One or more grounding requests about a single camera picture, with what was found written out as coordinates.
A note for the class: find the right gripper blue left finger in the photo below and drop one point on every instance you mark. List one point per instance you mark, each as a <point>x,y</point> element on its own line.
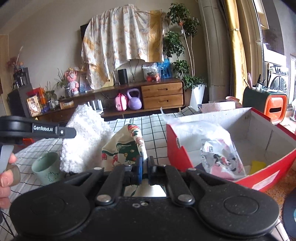
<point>138,167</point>

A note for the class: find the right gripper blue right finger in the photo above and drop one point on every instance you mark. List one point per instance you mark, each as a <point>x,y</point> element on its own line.
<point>151,171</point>

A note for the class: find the christmas print cloth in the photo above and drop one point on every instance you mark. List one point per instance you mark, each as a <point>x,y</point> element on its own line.
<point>124,147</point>

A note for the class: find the white fluffy knit cloth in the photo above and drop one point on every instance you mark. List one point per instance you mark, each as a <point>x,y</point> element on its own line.
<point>83,152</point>

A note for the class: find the person's left hand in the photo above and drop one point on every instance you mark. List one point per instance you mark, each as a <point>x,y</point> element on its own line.
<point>7,179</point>

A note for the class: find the mint green mug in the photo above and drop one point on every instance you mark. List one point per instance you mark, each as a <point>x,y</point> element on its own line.
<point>47,168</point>

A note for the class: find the yellow box on shelf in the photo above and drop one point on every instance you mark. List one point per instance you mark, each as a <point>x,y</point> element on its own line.
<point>66,105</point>

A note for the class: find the purple kettlebell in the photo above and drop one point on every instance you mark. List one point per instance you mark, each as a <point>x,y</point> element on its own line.
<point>134,103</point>

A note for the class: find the pink toy case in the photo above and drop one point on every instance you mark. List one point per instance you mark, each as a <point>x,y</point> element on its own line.
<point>121,102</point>

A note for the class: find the cartoon print plastic bag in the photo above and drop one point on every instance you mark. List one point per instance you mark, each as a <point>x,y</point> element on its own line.
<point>221,159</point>

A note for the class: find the white wifi router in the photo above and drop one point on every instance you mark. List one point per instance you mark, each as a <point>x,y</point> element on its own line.
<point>96,105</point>

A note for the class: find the wooden TV console cabinet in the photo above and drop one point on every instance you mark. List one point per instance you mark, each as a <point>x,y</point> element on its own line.
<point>167,94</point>

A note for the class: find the pink plush doll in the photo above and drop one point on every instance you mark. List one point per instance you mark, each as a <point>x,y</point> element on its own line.
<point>71,76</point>

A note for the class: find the white square planter pot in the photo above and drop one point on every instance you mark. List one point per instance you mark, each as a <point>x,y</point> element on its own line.
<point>197,96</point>

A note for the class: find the clear bag of toys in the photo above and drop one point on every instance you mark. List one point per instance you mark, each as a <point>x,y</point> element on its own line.
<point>151,72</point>

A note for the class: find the black cylinder speaker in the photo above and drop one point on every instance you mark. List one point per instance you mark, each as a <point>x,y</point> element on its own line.
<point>122,76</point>

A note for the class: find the white fan-shaped decoration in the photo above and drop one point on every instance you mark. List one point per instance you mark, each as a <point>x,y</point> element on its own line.
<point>133,69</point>

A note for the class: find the blue plastic bag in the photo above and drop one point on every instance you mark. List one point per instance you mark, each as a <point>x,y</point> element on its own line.
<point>165,69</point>

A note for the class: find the red cardboard shoe box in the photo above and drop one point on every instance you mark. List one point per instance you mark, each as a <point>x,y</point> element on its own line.
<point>240,145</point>

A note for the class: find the potted green tree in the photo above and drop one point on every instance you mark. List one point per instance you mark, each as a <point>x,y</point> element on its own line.
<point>178,42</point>

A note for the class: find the floral yellow draped sheet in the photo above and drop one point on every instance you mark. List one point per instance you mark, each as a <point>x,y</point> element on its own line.
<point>119,35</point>

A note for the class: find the orange green storage basket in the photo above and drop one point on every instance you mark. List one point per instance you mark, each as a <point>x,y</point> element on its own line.
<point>271,104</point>

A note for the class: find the dark blue whale cap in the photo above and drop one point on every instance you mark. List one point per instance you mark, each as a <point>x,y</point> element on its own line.
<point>288,214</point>

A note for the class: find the yellow curtain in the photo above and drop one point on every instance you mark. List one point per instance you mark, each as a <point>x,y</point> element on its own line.
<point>238,53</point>

